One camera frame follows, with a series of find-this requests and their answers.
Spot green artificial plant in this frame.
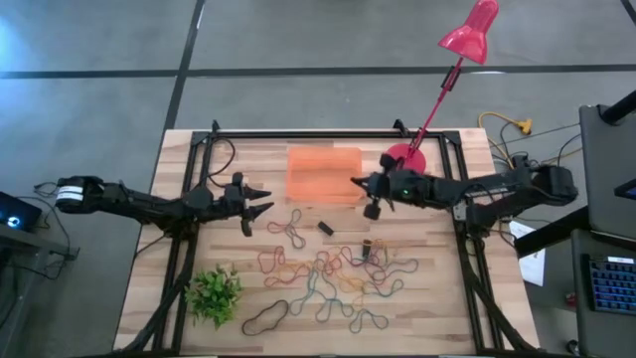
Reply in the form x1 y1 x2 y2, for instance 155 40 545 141
184 264 245 331

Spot grey desk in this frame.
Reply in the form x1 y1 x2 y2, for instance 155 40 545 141
569 228 636 358

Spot grey-green rubber band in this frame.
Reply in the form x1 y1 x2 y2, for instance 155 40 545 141
286 208 307 251

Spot white paper sheet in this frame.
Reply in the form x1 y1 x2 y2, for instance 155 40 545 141
508 220 547 287

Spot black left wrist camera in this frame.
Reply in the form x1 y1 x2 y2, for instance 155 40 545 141
223 184 245 206

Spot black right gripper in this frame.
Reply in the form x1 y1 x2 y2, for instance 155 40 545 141
349 152 398 222

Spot grey panel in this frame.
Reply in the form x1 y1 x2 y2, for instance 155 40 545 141
578 102 636 241

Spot grey side table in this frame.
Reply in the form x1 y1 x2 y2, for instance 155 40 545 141
0 223 80 358

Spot black aluminium table frame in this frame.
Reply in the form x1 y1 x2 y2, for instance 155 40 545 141
114 118 539 357

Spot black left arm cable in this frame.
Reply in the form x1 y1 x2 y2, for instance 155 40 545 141
201 137 238 189

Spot orange translucent plastic bin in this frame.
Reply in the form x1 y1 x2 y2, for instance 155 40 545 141
285 145 365 205

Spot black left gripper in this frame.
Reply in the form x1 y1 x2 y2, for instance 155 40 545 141
214 171 276 239

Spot backlit keyboard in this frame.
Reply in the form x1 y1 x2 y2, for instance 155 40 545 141
587 255 636 315

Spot wide black rubber band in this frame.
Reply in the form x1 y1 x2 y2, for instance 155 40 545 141
240 298 290 337

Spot black device blue light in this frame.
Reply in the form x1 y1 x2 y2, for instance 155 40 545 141
0 191 44 233

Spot black metal bar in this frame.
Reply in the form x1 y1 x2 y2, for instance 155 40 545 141
514 205 605 259
598 89 636 125

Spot red desk lamp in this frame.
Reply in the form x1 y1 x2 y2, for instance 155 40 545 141
382 0 501 184

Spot dark red rubber band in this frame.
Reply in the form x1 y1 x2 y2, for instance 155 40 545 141
339 245 372 269

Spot yellow extension cord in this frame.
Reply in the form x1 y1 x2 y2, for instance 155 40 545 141
477 110 534 170

